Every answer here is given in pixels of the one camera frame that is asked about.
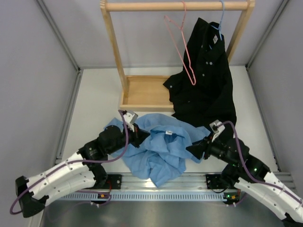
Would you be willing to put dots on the aluminium frame rail left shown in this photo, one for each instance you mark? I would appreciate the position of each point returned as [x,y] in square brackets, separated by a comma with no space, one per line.
[78,72]

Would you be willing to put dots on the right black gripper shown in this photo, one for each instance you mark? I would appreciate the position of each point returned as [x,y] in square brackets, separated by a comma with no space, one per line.
[198,149]

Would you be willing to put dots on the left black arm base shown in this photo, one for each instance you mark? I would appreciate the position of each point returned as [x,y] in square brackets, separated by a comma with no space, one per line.
[113,182]

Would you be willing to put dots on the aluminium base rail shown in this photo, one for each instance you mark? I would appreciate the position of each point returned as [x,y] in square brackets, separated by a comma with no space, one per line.
[185,181]

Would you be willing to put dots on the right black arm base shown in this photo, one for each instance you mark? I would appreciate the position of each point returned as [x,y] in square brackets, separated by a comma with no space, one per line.
[213,182]

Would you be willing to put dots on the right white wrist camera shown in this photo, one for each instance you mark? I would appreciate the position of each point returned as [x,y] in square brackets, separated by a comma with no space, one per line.
[217,127]

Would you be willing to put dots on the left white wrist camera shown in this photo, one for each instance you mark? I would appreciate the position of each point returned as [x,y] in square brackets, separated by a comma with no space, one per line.
[129,118]

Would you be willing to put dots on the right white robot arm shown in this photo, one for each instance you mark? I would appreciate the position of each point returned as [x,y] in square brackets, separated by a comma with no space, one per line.
[250,175]

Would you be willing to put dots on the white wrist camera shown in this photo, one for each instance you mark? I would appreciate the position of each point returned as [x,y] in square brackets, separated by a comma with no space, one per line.
[217,127]
[129,118]

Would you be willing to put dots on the light blue shirt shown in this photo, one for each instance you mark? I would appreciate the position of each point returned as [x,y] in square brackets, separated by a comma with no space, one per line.
[164,151]

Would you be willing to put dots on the black shirt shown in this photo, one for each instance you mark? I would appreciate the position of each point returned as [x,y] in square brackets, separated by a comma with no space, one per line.
[202,92]

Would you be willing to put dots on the grey slotted cable duct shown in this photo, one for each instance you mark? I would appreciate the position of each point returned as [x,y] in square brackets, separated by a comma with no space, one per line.
[147,196]

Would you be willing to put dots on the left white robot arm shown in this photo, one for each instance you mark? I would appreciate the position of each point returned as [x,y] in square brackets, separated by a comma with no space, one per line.
[82,170]

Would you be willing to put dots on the blue wire hanger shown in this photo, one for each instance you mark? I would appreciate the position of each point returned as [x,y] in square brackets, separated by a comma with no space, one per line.
[218,29]

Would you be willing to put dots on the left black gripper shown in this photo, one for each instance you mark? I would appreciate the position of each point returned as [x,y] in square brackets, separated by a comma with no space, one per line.
[139,135]

